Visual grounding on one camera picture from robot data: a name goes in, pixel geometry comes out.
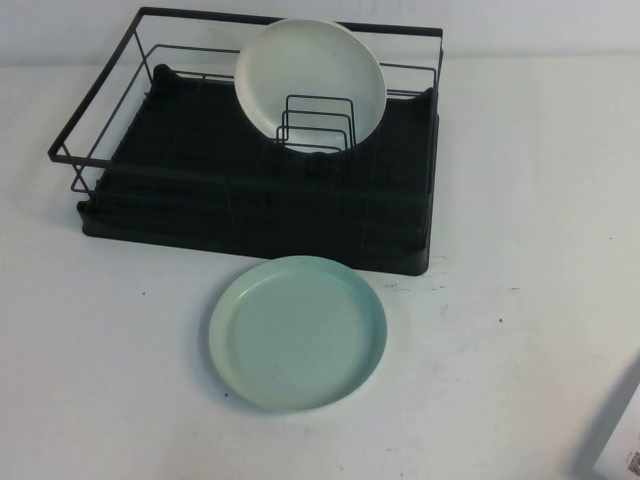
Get light teal round plate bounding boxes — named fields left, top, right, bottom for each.
left=208, top=255, right=389, bottom=415

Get white round plate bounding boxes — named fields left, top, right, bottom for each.
left=233, top=18, right=389, bottom=154

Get black plastic drain tray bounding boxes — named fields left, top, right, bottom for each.
left=74, top=63, right=441, bottom=275

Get black wire dish rack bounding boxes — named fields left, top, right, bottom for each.
left=46, top=5, right=445, bottom=201

